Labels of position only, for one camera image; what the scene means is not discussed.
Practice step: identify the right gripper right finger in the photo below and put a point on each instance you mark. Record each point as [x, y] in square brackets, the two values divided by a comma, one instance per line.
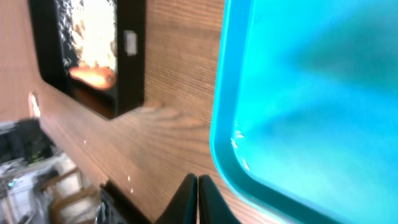
[212, 207]

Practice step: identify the peanuts and rice pile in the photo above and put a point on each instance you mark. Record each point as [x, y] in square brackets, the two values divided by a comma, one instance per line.
[87, 29]

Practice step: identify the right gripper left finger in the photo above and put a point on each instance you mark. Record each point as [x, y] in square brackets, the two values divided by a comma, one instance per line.
[182, 208]

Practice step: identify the teal serving tray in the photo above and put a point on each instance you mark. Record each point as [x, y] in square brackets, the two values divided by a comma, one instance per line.
[304, 124]

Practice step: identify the orange carrot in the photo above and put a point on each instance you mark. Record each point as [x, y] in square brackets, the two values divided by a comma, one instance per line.
[99, 78]

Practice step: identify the black tray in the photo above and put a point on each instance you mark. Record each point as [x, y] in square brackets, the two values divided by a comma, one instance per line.
[128, 91]

